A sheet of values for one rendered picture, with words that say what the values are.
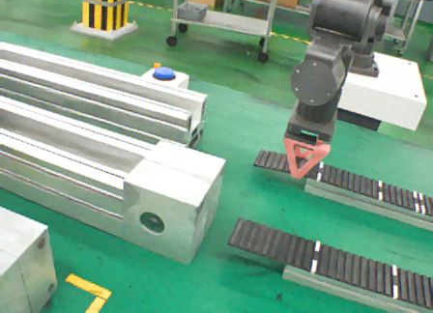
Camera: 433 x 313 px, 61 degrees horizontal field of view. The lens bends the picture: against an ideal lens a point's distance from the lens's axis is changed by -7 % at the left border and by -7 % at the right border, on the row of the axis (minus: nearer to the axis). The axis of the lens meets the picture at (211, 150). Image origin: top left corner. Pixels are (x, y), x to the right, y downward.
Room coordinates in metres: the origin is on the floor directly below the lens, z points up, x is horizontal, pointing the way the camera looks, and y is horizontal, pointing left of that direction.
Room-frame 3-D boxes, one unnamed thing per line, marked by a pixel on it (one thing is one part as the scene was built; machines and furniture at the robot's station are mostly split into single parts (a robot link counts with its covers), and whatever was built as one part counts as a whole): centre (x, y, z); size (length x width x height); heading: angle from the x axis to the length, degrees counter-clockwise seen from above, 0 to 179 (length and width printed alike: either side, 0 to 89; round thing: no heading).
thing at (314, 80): (0.48, -0.13, 1.02); 0.12 x 0.09 x 0.12; 158
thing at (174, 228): (0.38, 0.03, 0.83); 0.12 x 0.09 x 0.10; 166
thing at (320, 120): (0.52, -0.14, 0.92); 0.10 x 0.07 x 0.07; 166
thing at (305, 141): (0.51, -0.14, 0.85); 0.07 x 0.07 x 0.09; 76
